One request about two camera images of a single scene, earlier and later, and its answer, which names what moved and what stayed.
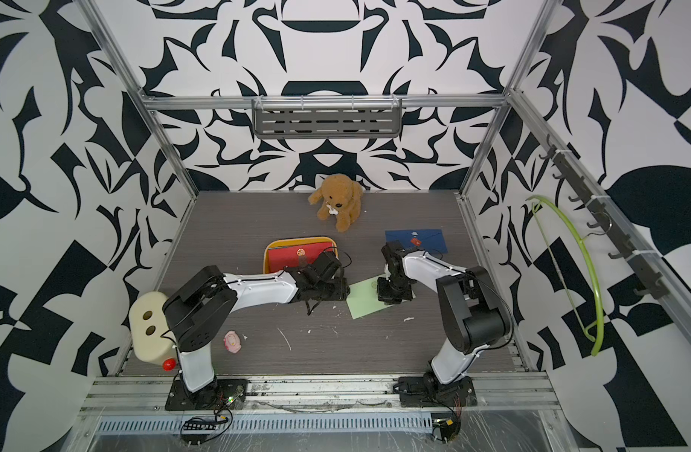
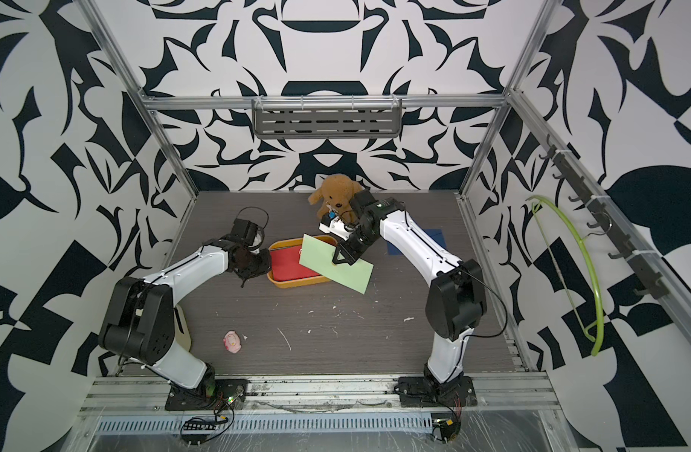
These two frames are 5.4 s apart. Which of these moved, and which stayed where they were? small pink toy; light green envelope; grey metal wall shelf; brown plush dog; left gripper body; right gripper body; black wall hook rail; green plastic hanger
Moved: left gripper body; light green envelope; right gripper body
Stayed: brown plush dog; green plastic hanger; small pink toy; grey metal wall shelf; black wall hook rail
